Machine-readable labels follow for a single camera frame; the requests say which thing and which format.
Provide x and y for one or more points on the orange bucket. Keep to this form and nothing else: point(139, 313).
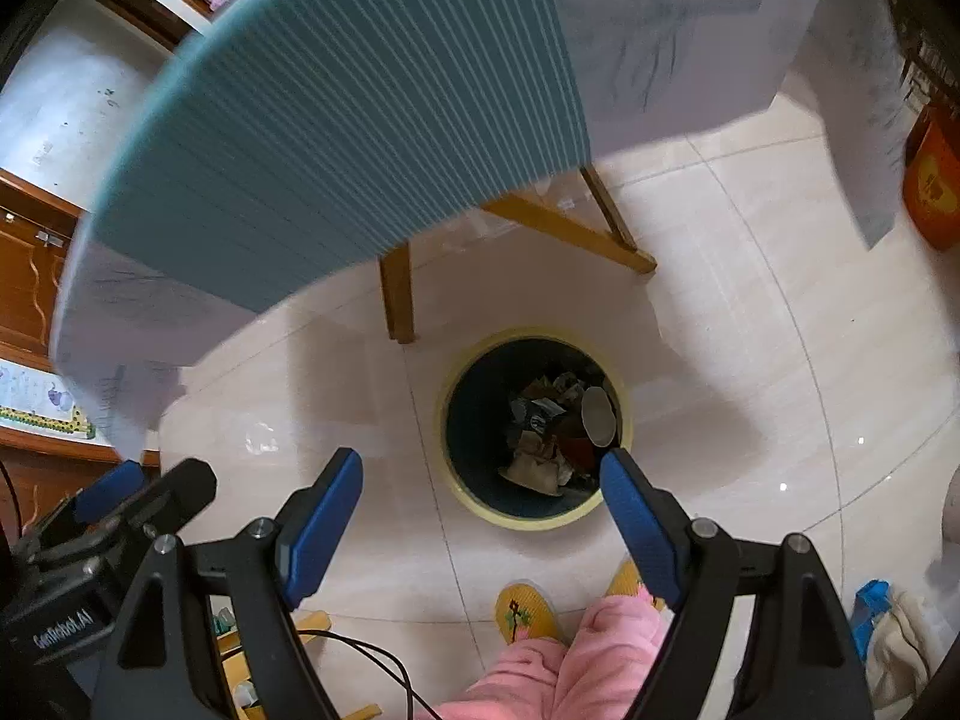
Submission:
point(937, 180)

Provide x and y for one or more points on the pale blue printed tablecloth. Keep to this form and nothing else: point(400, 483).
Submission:
point(337, 127)

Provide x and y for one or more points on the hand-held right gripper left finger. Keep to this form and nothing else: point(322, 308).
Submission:
point(322, 525)

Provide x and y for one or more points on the black waste bin yellow rim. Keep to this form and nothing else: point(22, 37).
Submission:
point(480, 465)

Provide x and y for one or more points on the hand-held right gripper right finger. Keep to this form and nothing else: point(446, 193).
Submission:
point(637, 517)

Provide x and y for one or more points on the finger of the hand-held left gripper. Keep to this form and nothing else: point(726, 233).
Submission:
point(180, 484)
point(109, 491)

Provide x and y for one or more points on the brown wooden door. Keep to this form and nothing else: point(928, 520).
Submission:
point(30, 277)

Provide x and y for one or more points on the blue bag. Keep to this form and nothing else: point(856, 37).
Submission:
point(874, 604)

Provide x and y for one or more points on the brown wooden cabinet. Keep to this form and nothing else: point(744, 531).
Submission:
point(45, 465)

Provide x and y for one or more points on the pink fleece pants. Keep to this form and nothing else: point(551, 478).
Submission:
point(540, 682)

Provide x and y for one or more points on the cream cloth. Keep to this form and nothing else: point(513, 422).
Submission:
point(900, 652)

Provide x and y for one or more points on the wooden table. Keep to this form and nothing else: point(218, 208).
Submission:
point(397, 292)

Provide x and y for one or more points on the grey checked paper cup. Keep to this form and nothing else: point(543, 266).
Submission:
point(598, 416)

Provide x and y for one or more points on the yellow embroidered slipper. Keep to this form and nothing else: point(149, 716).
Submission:
point(622, 577)
point(525, 611)

